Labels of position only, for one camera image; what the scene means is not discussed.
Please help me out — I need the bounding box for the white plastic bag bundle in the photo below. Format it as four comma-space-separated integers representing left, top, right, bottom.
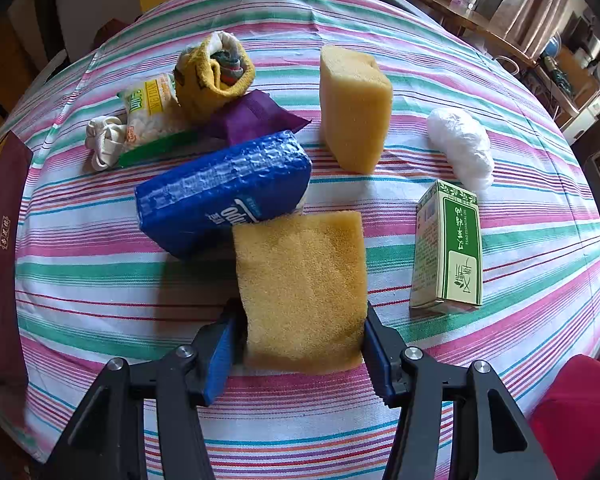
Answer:
426, 108, 496, 191

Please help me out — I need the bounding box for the yellow towel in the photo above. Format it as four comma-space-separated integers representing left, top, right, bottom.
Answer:
174, 31, 257, 123

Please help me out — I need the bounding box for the blue tissue pack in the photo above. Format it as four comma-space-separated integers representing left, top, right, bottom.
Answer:
135, 130, 313, 261

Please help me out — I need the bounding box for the green and white carton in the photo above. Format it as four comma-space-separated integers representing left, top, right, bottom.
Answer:
409, 180, 483, 317

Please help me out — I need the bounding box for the dark red cloth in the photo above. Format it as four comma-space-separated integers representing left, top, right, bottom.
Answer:
97, 19, 141, 43

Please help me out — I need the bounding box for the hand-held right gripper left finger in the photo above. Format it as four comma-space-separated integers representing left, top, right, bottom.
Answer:
42, 297, 246, 480

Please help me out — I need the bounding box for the white knotted cloth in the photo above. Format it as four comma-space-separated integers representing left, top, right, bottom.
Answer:
85, 116, 131, 172

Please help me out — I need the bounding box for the yellow sponge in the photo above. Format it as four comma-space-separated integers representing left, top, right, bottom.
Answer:
232, 210, 368, 376

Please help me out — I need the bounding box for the striped curtain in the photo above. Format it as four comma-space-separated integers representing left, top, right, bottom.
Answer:
487, 0, 573, 58

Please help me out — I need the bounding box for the maroon storage box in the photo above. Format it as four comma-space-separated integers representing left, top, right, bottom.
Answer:
0, 130, 33, 386

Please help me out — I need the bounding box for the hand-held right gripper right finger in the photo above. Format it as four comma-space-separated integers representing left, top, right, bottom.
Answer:
362, 305, 561, 480

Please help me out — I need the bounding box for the grey cushion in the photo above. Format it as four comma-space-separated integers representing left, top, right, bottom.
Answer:
55, 0, 143, 61

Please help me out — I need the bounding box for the purple packet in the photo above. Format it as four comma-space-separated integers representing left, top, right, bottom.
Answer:
197, 89, 313, 147

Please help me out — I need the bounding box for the striped tablecloth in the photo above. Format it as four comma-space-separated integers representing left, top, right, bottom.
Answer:
0, 0, 600, 480

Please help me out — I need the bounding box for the green snack packet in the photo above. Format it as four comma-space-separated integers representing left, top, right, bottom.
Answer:
117, 72, 201, 167

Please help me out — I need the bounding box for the thick yellow sponge block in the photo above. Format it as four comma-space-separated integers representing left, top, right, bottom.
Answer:
320, 45, 393, 173

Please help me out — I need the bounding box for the wooden shelf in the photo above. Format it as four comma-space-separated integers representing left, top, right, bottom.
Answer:
385, 0, 600, 126

